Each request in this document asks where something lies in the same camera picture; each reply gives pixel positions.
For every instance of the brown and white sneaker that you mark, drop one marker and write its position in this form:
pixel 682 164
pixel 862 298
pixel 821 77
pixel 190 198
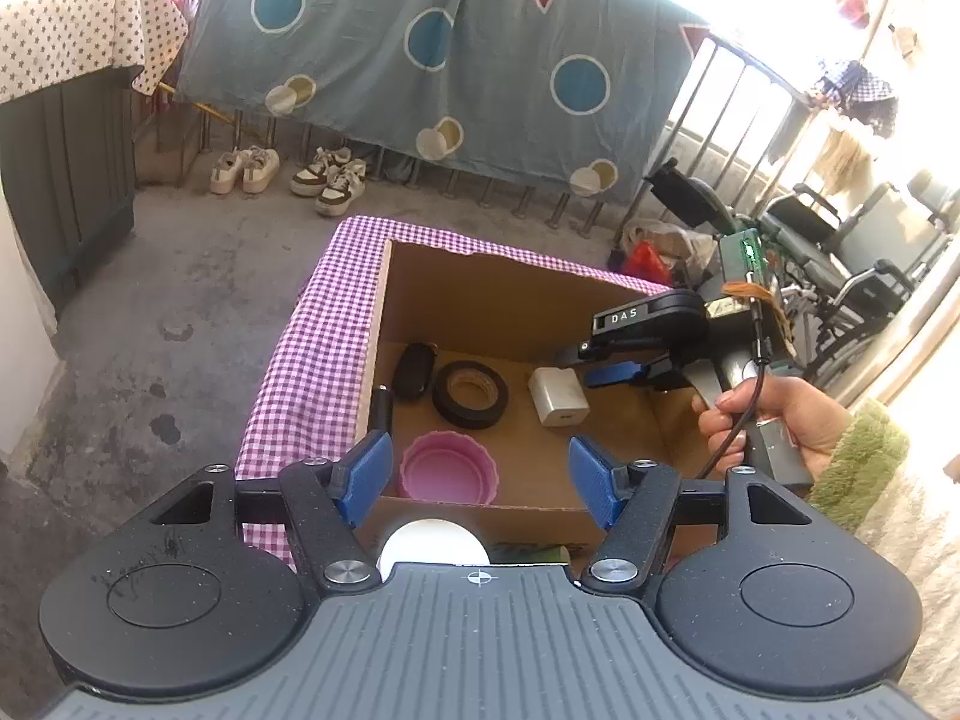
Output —
pixel 341 191
pixel 319 172

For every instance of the large cardboard box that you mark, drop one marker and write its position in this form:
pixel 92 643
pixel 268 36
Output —
pixel 465 292

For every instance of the purple checkered blanket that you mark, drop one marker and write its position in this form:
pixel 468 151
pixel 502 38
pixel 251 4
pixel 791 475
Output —
pixel 315 330

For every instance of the cream fleece garment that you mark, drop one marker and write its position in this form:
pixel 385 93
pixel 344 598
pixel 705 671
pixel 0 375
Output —
pixel 930 577

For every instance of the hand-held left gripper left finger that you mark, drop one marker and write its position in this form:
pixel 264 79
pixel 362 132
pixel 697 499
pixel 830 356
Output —
pixel 367 469

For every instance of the folded wheelchair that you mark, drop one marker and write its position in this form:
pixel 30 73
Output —
pixel 862 285

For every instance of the white star-patterned cloth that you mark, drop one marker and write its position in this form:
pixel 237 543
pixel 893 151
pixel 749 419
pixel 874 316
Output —
pixel 67 30

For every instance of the black flashlight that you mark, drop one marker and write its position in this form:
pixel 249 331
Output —
pixel 382 409

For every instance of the beige woven bag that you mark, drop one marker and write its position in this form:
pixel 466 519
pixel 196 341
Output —
pixel 675 236

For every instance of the black car key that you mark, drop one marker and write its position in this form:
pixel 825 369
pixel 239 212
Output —
pixel 415 371

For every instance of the metal balcony railing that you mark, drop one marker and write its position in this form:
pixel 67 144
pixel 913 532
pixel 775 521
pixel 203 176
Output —
pixel 559 210

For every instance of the cream hanging towel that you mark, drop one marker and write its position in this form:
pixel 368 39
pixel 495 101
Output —
pixel 840 157

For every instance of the cream sneaker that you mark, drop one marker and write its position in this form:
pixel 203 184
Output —
pixel 261 169
pixel 227 172

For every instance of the white charger plug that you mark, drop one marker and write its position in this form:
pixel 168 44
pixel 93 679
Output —
pixel 555 394

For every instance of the white bottle with green label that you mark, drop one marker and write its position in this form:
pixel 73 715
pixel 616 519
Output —
pixel 431 544

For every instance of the checkered hanging garment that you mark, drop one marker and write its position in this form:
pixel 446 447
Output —
pixel 862 94

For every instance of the person's right hand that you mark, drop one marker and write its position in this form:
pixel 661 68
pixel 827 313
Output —
pixel 802 412

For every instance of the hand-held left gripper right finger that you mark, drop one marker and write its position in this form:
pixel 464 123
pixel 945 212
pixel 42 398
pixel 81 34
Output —
pixel 592 480

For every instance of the dark grey cabinet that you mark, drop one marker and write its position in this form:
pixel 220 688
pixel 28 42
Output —
pixel 67 180

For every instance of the yellow stick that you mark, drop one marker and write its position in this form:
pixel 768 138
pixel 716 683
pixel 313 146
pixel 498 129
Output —
pixel 202 111

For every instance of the black tape roll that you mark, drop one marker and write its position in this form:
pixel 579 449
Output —
pixel 450 405

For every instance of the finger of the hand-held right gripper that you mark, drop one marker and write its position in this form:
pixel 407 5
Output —
pixel 615 375
pixel 592 351

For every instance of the black padded seat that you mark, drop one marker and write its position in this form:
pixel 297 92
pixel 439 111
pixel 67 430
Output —
pixel 690 195

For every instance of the pink plastic lid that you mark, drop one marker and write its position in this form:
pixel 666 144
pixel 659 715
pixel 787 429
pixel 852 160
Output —
pixel 420 480

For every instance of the red bag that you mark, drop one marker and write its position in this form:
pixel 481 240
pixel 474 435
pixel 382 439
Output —
pixel 645 261

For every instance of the blue sheet with shapes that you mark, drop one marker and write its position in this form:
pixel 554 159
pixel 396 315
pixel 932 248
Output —
pixel 360 90

